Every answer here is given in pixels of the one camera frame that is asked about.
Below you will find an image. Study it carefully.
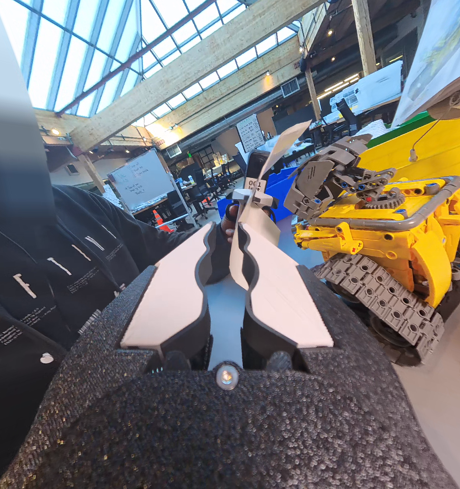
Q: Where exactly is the orange traffic cone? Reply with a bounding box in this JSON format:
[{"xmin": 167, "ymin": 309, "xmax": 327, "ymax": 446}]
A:
[{"xmin": 152, "ymin": 210, "xmax": 174, "ymax": 234}]

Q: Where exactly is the green plastic bin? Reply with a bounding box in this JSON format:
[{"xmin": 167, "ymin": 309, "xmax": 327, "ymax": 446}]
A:
[{"xmin": 366, "ymin": 111, "xmax": 438, "ymax": 151}]

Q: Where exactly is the cluttered background table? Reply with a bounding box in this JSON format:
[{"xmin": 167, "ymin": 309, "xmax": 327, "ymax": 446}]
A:
[{"xmin": 257, "ymin": 134, "xmax": 326, "ymax": 169}]

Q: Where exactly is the yellow grey sticker sheet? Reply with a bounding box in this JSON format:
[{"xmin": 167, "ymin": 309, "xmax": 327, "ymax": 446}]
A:
[{"xmin": 229, "ymin": 121, "xmax": 314, "ymax": 292}]

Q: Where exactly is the paper sign on stand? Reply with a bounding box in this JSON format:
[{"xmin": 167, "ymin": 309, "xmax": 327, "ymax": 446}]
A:
[{"xmin": 236, "ymin": 115, "xmax": 266, "ymax": 153}]

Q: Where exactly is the yellow grey brick robot model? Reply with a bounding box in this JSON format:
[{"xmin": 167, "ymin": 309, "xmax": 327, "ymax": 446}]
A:
[{"xmin": 284, "ymin": 134, "xmax": 460, "ymax": 366}]

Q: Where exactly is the instruction booklet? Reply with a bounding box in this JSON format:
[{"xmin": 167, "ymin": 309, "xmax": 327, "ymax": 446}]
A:
[{"xmin": 391, "ymin": 0, "xmax": 460, "ymax": 127}]

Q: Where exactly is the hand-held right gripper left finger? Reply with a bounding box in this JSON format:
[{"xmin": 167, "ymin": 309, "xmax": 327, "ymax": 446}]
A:
[{"xmin": 120, "ymin": 222, "xmax": 219, "ymax": 360}]

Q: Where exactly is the glass skylight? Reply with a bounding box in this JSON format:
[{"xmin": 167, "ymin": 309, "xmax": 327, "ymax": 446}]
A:
[{"xmin": 0, "ymin": 0, "xmax": 299, "ymax": 127}]

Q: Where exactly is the white storage box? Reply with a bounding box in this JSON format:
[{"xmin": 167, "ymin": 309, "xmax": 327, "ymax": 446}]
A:
[{"xmin": 322, "ymin": 61, "xmax": 404, "ymax": 123}]

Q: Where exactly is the metal wire page holder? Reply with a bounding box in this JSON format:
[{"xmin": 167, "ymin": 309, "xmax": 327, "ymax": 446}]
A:
[{"xmin": 408, "ymin": 117, "xmax": 446, "ymax": 163}]

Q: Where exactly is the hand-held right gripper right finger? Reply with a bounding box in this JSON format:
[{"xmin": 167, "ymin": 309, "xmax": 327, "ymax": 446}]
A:
[{"xmin": 238, "ymin": 229, "xmax": 335, "ymax": 360}]

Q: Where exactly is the black office chair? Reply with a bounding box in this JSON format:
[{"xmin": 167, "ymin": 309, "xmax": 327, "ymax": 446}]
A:
[{"xmin": 333, "ymin": 98, "xmax": 360, "ymax": 136}]

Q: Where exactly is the whiteboard on stand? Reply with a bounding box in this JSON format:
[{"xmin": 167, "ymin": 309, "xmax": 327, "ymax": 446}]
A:
[{"xmin": 108, "ymin": 148, "xmax": 196, "ymax": 230}]

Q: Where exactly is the grey desk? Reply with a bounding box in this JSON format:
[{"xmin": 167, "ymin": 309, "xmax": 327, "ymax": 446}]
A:
[{"xmin": 200, "ymin": 222, "xmax": 460, "ymax": 489}]

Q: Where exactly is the person's left hand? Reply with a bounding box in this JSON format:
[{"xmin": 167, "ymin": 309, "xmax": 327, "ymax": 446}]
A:
[{"xmin": 221, "ymin": 203, "xmax": 243, "ymax": 243}]

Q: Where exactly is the blue plastic bin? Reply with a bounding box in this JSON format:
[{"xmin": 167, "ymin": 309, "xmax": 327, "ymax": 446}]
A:
[{"xmin": 219, "ymin": 168, "xmax": 301, "ymax": 224}]

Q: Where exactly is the yellow plastic bin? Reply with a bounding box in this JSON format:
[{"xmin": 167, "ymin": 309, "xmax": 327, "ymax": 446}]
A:
[{"xmin": 359, "ymin": 115, "xmax": 460, "ymax": 201}]

